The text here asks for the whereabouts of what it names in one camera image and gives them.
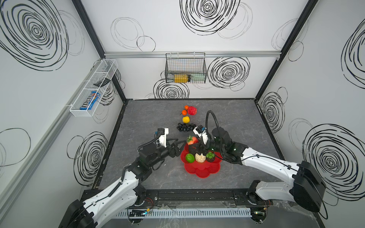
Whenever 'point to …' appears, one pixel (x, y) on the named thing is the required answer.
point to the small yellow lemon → (186, 119)
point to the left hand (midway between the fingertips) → (182, 141)
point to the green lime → (189, 157)
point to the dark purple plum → (210, 156)
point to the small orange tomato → (184, 112)
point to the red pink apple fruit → (192, 110)
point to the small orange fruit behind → (186, 107)
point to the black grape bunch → (186, 127)
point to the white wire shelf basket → (106, 70)
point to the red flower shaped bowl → (201, 169)
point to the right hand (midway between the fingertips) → (193, 141)
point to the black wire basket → (186, 67)
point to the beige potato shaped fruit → (200, 158)
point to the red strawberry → (192, 140)
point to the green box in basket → (198, 77)
